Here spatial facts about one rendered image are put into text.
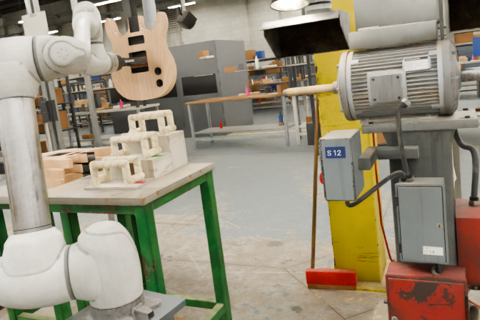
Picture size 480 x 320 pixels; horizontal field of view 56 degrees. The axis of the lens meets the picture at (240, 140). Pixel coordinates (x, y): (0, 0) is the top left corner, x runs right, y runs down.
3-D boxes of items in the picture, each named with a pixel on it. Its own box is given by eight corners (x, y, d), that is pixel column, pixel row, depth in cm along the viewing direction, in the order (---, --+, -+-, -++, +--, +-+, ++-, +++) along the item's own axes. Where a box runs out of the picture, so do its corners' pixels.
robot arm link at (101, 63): (114, 73, 191) (110, 42, 189) (89, 75, 177) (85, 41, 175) (94, 76, 195) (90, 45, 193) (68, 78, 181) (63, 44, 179)
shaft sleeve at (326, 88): (335, 91, 171) (333, 82, 170) (333, 93, 168) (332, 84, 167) (290, 95, 179) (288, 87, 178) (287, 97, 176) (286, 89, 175)
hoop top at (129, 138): (149, 140, 203) (148, 133, 202) (145, 141, 200) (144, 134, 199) (113, 142, 210) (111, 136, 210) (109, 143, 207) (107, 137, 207)
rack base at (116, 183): (155, 179, 199) (155, 177, 199) (136, 189, 185) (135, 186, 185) (105, 181, 209) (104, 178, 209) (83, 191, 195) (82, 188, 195)
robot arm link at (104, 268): (143, 303, 125) (131, 227, 122) (76, 316, 122) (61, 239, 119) (145, 278, 141) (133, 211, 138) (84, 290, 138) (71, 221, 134)
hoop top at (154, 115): (165, 117, 216) (164, 111, 215) (161, 118, 213) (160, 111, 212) (130, 121, 224) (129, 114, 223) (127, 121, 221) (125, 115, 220)
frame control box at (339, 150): (411, 199, 151) (406, 123, 148) (406, 221, 132) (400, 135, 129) (338, 198, 162) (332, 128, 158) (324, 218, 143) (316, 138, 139)
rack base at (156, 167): (173, 171, 214) (171, 151, 212) (155, 180, 199) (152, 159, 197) (126, 172, 224) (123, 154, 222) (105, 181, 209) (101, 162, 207)
